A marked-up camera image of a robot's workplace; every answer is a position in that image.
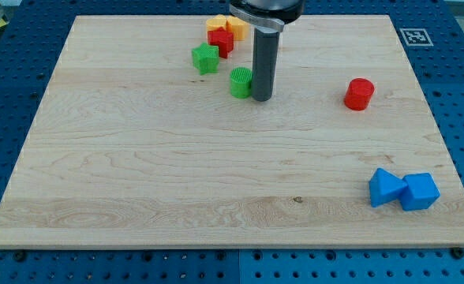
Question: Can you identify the white fiducial marker tag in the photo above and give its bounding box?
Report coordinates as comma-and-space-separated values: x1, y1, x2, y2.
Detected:
400, 28, 433, 47

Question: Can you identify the red cylinder block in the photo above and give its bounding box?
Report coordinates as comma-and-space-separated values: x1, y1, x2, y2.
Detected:
343, 78, 375, 111

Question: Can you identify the yellow heart block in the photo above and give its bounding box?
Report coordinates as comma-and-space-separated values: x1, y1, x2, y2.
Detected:
205, 14, 250, 41

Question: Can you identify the green star block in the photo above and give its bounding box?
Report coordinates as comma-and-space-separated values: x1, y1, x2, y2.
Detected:
192, 43, 219, 75

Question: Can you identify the blue triangle block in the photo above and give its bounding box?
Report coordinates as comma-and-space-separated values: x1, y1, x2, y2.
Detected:
369, 168, 407, 207

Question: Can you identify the blue cube block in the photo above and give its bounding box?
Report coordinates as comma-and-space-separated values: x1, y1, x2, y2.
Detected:
399, 173, 440, 211

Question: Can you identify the wooden board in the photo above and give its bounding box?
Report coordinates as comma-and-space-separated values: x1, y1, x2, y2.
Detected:
0, 15, 464, 250

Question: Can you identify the red star block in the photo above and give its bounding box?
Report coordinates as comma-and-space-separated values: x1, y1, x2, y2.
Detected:
207, 27, 234, 58

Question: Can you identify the green cylinder block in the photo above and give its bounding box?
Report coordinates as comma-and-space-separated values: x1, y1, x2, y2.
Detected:
230, 67, 253, 99

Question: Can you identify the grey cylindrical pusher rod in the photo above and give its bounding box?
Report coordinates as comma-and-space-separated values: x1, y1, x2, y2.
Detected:
251, 27, 279, 102

